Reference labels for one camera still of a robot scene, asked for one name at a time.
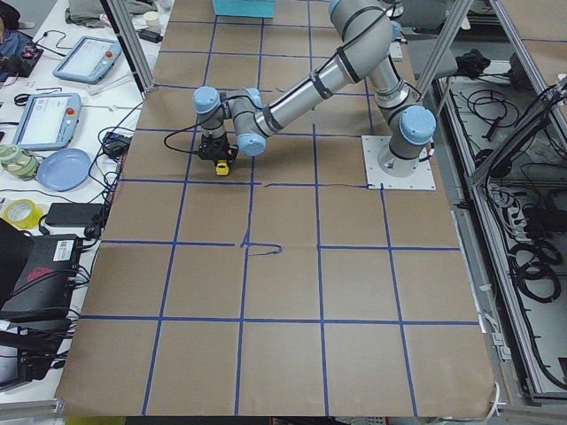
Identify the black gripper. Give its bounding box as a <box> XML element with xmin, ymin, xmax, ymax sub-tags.
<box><xmin>198</xmin><ymin>134</ymin><xmax>238</xmax><ymax>162</ymax></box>

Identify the yellow toy beetle car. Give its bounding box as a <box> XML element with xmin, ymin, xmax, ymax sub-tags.
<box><xmin>215</xmin><ymin>160</ymin><xmax>230</xmax><ymax>176</ymax></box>

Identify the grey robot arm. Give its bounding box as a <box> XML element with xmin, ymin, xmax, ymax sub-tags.
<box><xmin>192</xmin><ymin>1</ymin><xmax>437</xmax><ymax>172</ymax></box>

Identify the light blue plastic bin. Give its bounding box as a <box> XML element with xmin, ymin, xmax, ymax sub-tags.
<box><xmin>213</xmin><ymin>0</ymin><xmax>276</xmax><ymax>19</ymax></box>

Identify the white paper cup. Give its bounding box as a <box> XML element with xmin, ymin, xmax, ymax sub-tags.
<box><xmin>144</xmin><ymin>11</ymin><xmax>160</xmax><ymax>33</ymax></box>

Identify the blue plastic plate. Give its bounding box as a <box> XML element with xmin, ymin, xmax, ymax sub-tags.
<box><xmin>36</xmin><ymin>148</ymin><xmax>91</xmax><ymax>191</ymax></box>

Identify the upper teach pendant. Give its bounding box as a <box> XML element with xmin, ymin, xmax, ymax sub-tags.
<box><xmin>52</xmin><ymin>36</ymin><xmax>122</xmax><ymax>84</ymax></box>

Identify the teach pendant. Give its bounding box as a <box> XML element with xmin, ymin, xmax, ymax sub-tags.
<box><xmin>52</xmin><ymin>36</ymin><xmax>122</xmax><ymax>84</ymax></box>
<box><xmin>12</xmin><ymin>93</ymin><xmax>82</xmax><ymax>151</ymax></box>

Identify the black power adapter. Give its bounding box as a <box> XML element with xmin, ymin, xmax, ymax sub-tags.
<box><xmin>44</xmin><ymin>203</ymin><xmax>103</xmax><ymax>228</ymax></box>

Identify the lower teach pendant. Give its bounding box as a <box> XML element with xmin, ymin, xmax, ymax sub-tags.
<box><xmin>12</xmin><ymin>93</ymin><xmax>82</xmax><ymax>151</ymax></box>

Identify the green tape rolls stack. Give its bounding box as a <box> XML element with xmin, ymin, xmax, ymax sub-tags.
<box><xmin>1</xmin><ymin>144</ymin><xmax>40</xmax><ymax>181</ymax></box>

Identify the yellow tape roll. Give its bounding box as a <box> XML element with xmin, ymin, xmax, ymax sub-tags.
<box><xmin>2</xmin><ymin>199</ymin><xmax>43</xmax><ymax>230</ymax></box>

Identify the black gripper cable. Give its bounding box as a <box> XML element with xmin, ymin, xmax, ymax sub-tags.
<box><xmin>162</xmin><ymin>126</ymin><xmax>205</xmax><ymax>156</ymax></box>

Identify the aluminium frame post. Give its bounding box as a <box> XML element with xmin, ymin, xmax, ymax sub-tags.
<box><xmin>100</xmin><ymin>0</ymin><xmax>155</xmax><ymax>93</ymax></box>

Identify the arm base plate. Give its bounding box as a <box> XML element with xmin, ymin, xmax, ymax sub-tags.
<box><xmin>361</xmin><ymin>135</ymin><xmax>436</xmax><ymax>190</ymax></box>

